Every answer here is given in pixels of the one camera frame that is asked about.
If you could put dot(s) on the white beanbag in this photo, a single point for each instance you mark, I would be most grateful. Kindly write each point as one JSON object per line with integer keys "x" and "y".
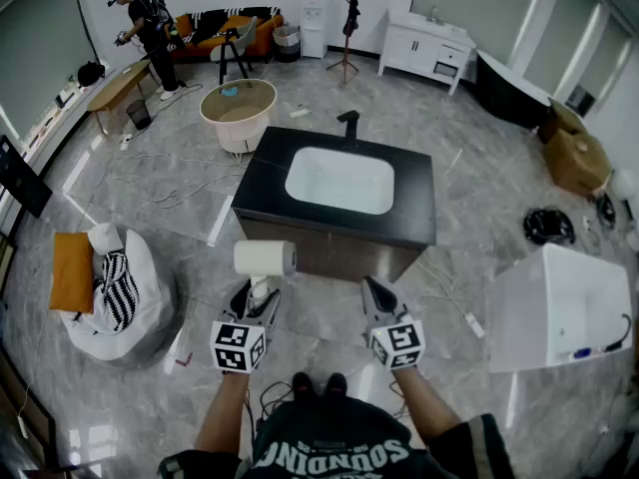
{"x": 150, "y": 277}

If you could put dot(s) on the grey chair with black legs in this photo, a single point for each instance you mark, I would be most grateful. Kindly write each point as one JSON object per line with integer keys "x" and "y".
{"x": 242, "y": 38}

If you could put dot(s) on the person's black shoe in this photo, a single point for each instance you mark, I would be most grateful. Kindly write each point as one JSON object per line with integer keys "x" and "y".
{"x": 303, "y": 387}
{"x": 336, "y": 384}

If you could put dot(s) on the orange sofa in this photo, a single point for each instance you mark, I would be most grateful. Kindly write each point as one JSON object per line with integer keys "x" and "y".
{"x": 259, "y": 40}

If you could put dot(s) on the chrome faucet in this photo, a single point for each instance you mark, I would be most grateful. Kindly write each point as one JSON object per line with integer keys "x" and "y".
{"x": 434, "y": 14}

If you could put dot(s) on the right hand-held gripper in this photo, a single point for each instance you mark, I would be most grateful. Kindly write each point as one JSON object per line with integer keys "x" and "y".
{"x": 399, "y": 342}

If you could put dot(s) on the wooden bench table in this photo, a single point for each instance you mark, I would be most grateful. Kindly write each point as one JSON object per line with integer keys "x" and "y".
{"x": 117, "y": 88}

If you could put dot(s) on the orange cushion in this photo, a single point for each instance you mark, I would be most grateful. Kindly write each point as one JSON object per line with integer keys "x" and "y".
{"x": 72, "y": 272}

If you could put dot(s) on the person's black right shoe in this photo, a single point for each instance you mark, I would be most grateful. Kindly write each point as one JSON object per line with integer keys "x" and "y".
{"x": 336, "y": 384}

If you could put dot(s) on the black backpack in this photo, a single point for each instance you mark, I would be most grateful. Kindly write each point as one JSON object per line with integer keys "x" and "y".
{"x": 91, "y": 74}

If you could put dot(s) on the person's dark green shirt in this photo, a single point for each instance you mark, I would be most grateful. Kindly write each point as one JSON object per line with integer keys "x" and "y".
{"x": 329, "y": 447}

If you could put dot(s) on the black faucet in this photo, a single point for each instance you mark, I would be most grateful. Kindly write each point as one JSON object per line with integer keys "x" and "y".
{"x": 349, "y": 125}

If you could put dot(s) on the white vanity cabinet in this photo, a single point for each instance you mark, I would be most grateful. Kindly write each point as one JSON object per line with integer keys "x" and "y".
{"x": 414, "y": 48}

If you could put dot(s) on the brown cardboard box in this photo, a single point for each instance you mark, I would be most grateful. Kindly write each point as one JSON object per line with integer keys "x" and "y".
{"x": 574, "y": 162}

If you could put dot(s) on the round glass-top side table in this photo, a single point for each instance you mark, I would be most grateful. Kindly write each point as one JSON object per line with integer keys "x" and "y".
{"x": 239, "y": 118}

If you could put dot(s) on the white pillow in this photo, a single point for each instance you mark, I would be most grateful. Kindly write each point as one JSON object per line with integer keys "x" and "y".
{"x": 105, "y": 237}

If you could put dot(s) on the grey laundry basket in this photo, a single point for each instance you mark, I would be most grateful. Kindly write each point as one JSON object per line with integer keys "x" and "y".
{"x": 287, "y": 43}

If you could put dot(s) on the black bathtub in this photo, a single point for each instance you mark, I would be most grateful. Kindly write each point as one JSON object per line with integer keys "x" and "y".
{"x": 504, "y": 90}

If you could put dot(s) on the black white striped blanket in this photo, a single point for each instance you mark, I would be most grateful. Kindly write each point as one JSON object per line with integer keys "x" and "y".
{"x": 214, "y": 20}

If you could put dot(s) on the person's left forearm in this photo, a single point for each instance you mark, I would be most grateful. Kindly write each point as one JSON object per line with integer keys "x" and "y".
{"x": 224, "y": 412}

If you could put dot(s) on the person's right forearm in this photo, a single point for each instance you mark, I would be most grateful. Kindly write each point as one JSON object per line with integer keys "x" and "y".
{"x": 424, "y": 407}

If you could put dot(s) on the white bathtub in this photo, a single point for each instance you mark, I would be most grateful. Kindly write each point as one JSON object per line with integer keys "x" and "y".
{"x": 529, "y": 317}

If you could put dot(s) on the black vanity with white sink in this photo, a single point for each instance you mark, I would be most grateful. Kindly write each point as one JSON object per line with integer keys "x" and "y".
{"x": 414, "y": 202}

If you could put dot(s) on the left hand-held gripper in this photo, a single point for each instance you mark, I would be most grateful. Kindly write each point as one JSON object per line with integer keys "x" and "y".
{"x": 232, "y": 342}

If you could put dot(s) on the small blue item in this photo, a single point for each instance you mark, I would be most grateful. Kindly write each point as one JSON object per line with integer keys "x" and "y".
{"x": 229, "y": 92}

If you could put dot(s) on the person's black left shoe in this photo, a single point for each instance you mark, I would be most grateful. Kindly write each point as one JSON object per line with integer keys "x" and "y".
{"x": 303, "y": 387}

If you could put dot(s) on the black flat screen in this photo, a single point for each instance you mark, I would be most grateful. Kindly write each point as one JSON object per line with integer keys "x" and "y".
{"x": 22, "y": 177}

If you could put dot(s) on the black white striped cushion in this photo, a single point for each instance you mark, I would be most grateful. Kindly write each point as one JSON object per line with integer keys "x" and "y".
{"x": 117, "y": 292}

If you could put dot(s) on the white power strip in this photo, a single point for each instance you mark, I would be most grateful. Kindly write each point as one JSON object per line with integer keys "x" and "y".
{"x": 126, "y": 143}
{"x": 474, "y": 325}
{"x": 299, "y": 113}

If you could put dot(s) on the white hair dryer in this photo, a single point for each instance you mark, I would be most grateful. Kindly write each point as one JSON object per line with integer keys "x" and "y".
{"x": 259, "y": 257}

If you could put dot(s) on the white water dispenser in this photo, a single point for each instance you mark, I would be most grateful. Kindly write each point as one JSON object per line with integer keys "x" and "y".
{"x": 314, "y": 28}

